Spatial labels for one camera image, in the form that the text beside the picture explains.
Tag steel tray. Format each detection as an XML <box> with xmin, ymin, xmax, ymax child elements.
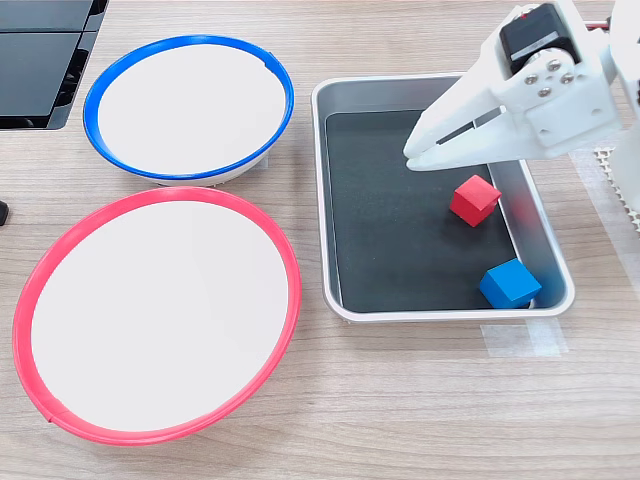
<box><xmin>310</xmin><ymin>72</ymin><xmax>577</xmax><ymax>323</ymax></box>

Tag black tray mat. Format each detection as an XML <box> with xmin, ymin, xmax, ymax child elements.
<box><xmin>324</xmin><ymin>108</ymin><xmax>532</xmax><ymax>314</ymax></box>

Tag clear tape patch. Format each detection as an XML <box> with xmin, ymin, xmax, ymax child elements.
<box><xmin>479</xmin><ymin>318</ymin><xmax>570</xmax><ymax>359</ymax></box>

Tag blue cube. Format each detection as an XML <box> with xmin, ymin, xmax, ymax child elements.
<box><xmin>478</xmin><ymin>258</ymin><xmax>543</xmax><ymax>310</ymax></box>

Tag pale perforated base plate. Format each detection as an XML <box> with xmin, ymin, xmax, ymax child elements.
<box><xmin>592</xmin><ymin>142</ymin><xmax>640</xmax><ymax>232</ymax></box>

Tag red cube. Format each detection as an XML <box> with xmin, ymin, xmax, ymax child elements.
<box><xmin>448</xmin><ymin>174</ymin><xmax>503</xmax><ymax>228</ymax></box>

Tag black flat device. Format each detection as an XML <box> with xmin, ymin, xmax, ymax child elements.
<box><xmin>0</xmin><ymin>0</ymin><xmax>111</xmax><ymax>133</ymax></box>

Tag white plate with red rim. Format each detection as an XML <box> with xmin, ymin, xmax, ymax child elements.
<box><xmin>12</xmin><ymin>186</ymin><xmax>303</xmax><ymax>448</ymax></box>

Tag white plate with blue rim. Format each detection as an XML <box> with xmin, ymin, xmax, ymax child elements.
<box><xmin>82</xmin><ymin>33</ymin><xmax>296</xmax><ymax>188</ymax></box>

